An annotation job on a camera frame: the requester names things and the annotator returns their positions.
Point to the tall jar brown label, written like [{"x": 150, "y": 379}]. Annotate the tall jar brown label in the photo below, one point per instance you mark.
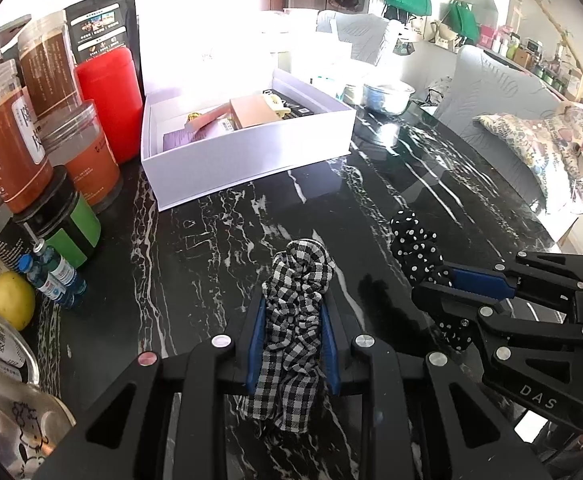
[{"x": 47, "y": 65}]

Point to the black Puco pack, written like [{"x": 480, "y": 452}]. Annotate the black Puco pack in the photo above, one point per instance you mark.
[{"x": 297, "y": 110}]

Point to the black snack bag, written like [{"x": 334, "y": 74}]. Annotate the black snack bag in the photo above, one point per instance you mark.
[{"x": 99, "y": 26}]

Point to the far grey chair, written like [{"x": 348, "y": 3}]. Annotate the far grey chair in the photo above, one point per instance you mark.
[{"x": 370, "y": 36}]

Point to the yellow lemon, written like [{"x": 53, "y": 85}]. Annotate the yellow lemon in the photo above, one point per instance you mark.
[{"x": 17, "y": 300}]

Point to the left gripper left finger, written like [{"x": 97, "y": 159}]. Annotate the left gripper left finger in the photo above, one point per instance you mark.
[{"x": 164, "y": 413}]

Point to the cream hair claw clip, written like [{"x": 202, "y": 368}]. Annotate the cream hair claw clip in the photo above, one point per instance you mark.
[{"x": 277, "y": 104}]

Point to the clear jar orange contents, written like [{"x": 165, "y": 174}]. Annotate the clear jar orange contents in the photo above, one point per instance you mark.
[{"x": 75, "y": 139}]

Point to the black white gingham scrunchie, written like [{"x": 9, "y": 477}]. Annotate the black white gingham scrunchie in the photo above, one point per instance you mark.
[{"x": 289, "y": 378}]

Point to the tan box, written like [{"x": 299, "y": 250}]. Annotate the tan box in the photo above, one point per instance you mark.
[{"x": 252, "y": 111}]

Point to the jar with dark red contents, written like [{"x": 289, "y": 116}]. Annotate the jar with dark red contents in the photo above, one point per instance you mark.
[{"x": 24, "y": 166}]

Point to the metal bowl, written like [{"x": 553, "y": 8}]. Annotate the metal bowl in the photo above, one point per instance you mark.
[{"x": 388, "y": 99}]

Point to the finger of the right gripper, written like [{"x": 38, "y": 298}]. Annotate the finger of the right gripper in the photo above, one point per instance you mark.
[
  {"x": 481, "y": 314},
  {"x": 506, "y": 279}
]

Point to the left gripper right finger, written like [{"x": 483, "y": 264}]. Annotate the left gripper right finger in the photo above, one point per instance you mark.
[{"x": 422, "y": 418}]

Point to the black polka dot scrunchie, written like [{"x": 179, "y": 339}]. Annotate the black polka dot scrunchie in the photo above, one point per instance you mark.
[{"x": 419, "y": 257}]

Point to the white open gift box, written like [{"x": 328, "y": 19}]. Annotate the white open gift box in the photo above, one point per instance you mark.
[{"x": 214, "y": 164}]

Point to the red canister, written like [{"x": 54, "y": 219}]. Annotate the red canister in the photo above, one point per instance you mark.
[{"x": 110, "y": 81}]

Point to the green label black jar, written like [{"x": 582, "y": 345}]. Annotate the green label black jar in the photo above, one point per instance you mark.
[{"x": 63, "y": 219}]

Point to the small blue bottle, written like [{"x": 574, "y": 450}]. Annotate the small blue bottle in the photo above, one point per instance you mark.
[
  {"x": 45, "y": 282},
  {"x": 59, "y": 267}
]

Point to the floral cushion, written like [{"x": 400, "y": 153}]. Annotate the floral cushion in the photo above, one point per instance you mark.
[{"x": 551, "y": 148}]

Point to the grey leaf pattern chair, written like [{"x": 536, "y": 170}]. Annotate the grey leaf pattern chair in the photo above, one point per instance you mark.
[{"x": 481, "y": 85}]

